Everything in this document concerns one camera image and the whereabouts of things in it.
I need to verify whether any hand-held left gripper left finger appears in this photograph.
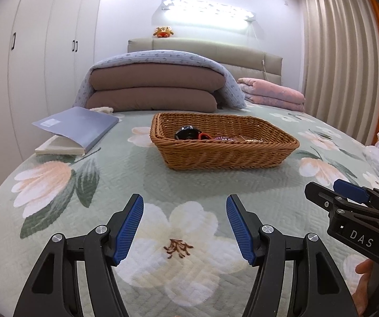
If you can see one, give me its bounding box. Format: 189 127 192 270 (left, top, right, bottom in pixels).
13 193 144 317

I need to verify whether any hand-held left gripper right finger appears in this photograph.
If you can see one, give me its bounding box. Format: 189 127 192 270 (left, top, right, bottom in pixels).
226 194 358 317

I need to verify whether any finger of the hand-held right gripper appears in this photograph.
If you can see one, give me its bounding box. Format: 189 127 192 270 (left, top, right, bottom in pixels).
304 181 379 221
334 179 379 205

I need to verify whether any woven wicker basket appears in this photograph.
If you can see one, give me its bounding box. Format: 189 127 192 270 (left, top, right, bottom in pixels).
150 112 301 171

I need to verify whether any person's right hand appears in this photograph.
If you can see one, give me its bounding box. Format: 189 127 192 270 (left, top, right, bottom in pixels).
354 259 376 316

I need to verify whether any green floral bedspread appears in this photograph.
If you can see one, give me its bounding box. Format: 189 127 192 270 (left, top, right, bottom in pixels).
0 106 379 317

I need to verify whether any cream book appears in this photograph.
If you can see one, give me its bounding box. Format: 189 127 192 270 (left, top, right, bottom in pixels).
35 136 86 156

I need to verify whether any folded pink blanket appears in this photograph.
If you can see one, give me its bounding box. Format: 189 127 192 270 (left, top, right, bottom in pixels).
237 77 306 113

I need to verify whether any black round trinket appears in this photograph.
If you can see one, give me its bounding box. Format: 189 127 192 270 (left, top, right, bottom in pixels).
174 125 199 141

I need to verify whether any blue-grey folder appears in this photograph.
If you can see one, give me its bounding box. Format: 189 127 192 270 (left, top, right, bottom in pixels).
31 106 120 155

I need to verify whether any beige curtain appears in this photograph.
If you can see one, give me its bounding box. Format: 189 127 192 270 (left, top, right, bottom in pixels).
300 0 379 139

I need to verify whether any folded blue brown quilt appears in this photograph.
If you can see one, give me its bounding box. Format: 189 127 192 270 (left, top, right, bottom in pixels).
73 50 247 113

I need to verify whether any beige padded headboard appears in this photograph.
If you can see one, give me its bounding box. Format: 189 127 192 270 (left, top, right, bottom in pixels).
127 38 283 88

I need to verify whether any white wardrobe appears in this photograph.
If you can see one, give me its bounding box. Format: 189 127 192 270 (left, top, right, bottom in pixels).
0 0 106 190

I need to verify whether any orange plush toy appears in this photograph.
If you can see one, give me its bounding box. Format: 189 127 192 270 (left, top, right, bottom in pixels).
153 26 174 39

